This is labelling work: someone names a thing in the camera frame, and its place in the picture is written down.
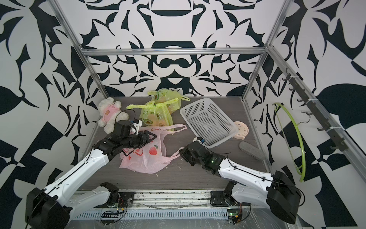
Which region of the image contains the green avocado print plastic bag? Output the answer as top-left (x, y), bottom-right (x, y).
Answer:
top-left (148, 88), bottom-right (191, 114)

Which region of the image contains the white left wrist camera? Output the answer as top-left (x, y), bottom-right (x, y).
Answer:
top-left (130, 119), bottom-right (143, 135)

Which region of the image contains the white plush bear pink shirt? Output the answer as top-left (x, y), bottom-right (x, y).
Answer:
top-left (97, 97), bottom-right (129, 134)

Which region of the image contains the black wall hook rail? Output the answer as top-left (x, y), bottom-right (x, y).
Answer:
top-left (283, 69), bottom-right (349, 152)

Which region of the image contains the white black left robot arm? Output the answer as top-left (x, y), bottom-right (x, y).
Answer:
top-left (25, 120), bottom-right (157, 229)

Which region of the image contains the green hoop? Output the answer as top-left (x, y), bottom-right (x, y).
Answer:
top-left (273, 103), bottom-right (306, 183)

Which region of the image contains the pink apple print plastic bag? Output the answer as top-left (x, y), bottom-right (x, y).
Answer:
top-left (119, 125), bottom-right (187, 174)

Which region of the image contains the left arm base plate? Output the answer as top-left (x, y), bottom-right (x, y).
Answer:
top-left (106, 191), bottom-right (135, 208)

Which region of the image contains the black connector block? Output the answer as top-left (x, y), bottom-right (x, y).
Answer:
top-left (100, 211), bottom-right (127, 225)

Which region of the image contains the white perforated plastic basket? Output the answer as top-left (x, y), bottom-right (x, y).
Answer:
top-left (180, 98), bottom-right (239, 148)

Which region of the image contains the beige round perforated disc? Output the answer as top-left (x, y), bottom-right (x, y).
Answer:
top-left (233, 121), bottom-right (249, 140)

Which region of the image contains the green circuit board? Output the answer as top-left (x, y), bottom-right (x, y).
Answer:
top-left (227, 209), bottom-right (243, 225)

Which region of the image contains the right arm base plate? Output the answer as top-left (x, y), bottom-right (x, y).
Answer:
top-left (210, 191), bottom-right (237, 208)

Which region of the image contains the grey oblong pad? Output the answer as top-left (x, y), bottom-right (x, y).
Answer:
top-left (239, 141), bottom-right (265, 161)

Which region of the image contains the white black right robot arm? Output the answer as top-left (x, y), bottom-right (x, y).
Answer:
top-left (179, 140), bottom-right (304, 224)

